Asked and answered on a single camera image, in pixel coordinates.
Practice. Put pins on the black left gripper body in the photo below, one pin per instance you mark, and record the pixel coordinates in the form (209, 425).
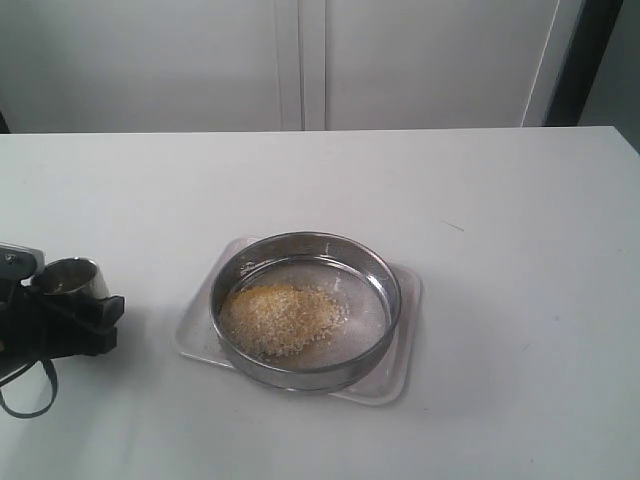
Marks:
(32, 327)

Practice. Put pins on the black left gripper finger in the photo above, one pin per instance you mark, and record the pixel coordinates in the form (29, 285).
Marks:
(85, 343)
(106, 311)

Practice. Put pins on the stainless steel cup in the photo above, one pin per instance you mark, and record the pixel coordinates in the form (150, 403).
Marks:
(72, 277)

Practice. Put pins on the yellow grain mixture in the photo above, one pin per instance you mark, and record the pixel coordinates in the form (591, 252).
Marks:
(274, 321)

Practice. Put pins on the round steel mesh sieve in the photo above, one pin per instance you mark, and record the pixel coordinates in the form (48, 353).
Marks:
(348, 271)

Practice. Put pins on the white cabinet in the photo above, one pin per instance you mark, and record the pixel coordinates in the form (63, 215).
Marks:
(154, 66)

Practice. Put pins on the white plastic tray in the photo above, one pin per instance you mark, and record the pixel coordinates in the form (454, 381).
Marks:
(196, 339)

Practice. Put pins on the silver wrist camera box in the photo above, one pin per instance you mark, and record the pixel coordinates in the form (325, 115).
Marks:
(18, 263)

